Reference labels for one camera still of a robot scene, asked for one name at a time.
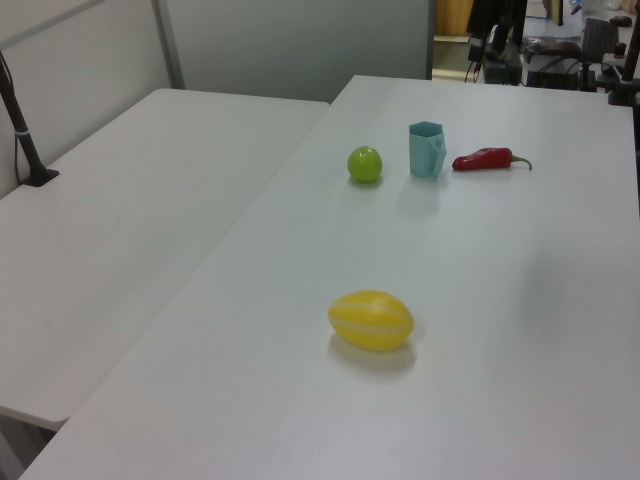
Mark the red toy chili pepper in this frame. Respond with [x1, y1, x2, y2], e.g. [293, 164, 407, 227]
[452, 146, 534, 173]

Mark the teal hexagonal plastic mug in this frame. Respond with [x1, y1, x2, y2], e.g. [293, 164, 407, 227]
[408, 120, 448, 178]

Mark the green toy apple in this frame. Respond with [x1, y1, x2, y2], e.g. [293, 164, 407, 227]
[347, 145, 385, 184]

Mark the grey partition frame post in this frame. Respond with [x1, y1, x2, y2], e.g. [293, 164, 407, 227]
[152, 0, 186, 91]

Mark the black camera pole with base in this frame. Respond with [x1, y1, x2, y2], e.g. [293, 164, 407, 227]
[0, 49, 60, 188]

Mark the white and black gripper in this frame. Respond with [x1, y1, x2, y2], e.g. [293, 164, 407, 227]
[467, 0, 507, 64]

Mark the dark equipment pile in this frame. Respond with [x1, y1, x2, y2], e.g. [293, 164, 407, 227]
[523, 35, 584, 89]

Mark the grey partition end post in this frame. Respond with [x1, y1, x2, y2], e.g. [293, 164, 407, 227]
[427, 0, 436, 81]

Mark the yellow striped toy melon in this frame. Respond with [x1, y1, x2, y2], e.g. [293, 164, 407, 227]
[327, 289, 415, 352]

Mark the dark camera stand with clamp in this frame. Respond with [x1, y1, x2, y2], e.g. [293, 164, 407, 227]
[607, 19, 640, 106]

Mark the wooden cabinet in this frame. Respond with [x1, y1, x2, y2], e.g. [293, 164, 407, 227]
[433, 0, 474, 37]

